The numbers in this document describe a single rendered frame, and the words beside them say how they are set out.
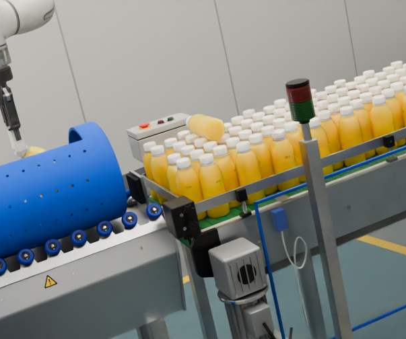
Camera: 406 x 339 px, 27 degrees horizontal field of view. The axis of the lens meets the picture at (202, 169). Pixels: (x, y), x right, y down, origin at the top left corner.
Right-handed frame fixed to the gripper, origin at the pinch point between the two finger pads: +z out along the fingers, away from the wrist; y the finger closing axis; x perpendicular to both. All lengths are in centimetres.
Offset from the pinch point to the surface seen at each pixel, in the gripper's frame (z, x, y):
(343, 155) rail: 27, 85, 26
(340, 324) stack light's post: 68, 65, 43
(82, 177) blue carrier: 10.8, 10.9, 18.9
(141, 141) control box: 16.7, 40.1, -18.8
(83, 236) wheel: 27.5, 7.4, 16.2
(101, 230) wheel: 27.6, 12.6, 16.3
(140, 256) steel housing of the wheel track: 37.9, 20.8, 18.6
